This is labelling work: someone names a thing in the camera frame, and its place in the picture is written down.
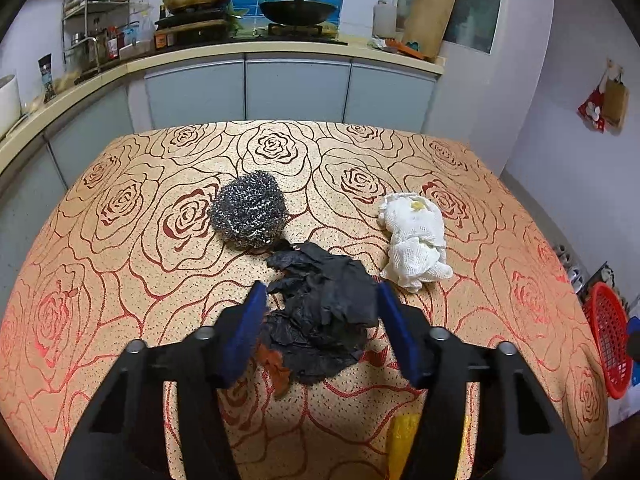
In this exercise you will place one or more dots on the bright yellow foam net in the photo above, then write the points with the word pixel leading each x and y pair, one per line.
pixel 402 445

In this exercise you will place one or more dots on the frosted glass window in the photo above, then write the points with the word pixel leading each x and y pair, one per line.
pixel 475 0

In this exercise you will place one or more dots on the rose patterned tablecloth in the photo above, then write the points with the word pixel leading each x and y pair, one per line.
pixel 150 285

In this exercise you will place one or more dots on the metal dish rack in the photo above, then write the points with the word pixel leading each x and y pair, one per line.
pixel 100 6

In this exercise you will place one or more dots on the red plastic basket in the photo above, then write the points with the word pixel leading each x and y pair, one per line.
pixel 607 340

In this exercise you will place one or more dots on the white plastic bottle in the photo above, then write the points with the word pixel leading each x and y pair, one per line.
pixel 384 20

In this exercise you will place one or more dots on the black lidded spice jar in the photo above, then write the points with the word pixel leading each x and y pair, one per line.
pixel 46 80

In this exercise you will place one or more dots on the black wok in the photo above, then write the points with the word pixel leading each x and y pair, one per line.
pixel 297 10

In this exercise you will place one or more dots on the steel wool scourer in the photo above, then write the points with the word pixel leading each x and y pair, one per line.
pixel 247 210

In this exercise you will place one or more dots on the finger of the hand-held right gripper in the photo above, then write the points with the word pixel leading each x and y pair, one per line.
pixel 635 342

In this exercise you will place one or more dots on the red sauce jar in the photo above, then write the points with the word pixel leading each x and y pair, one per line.
pixel 113 45

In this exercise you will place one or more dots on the grey kitchen base cabinet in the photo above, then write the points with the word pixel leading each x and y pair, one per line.
pixel 295 90

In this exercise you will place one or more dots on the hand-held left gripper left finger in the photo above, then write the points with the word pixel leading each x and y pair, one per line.
pixel 247 330

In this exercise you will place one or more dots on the orange kitchen tool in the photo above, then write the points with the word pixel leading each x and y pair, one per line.
pixel 405 49

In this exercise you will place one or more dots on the beige kitchen counter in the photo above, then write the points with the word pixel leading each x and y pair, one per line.
pixel 300 46

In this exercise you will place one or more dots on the red hanging bag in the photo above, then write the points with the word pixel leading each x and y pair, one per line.
pixel 590 110

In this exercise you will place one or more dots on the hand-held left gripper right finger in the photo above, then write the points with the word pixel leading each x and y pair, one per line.
pixel 400 340

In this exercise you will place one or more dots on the black plastic bag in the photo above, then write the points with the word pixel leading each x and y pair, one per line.
pixel 320 300

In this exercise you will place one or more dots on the gas stove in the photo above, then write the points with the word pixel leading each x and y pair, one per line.
pixel 300 30

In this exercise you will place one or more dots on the black induction cooker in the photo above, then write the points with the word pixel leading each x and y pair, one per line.
pixel 190 30

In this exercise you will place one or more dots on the brown paper bag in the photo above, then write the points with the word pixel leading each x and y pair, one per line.
pixel 615 102

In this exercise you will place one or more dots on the small brown plastic scrap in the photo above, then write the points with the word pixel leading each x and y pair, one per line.
pixel 277 367

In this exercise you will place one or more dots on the white gauze cloth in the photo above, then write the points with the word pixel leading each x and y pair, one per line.
pixel 415 240

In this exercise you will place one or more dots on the wooden cutting board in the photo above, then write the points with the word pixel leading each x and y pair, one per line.
pixel 430 20

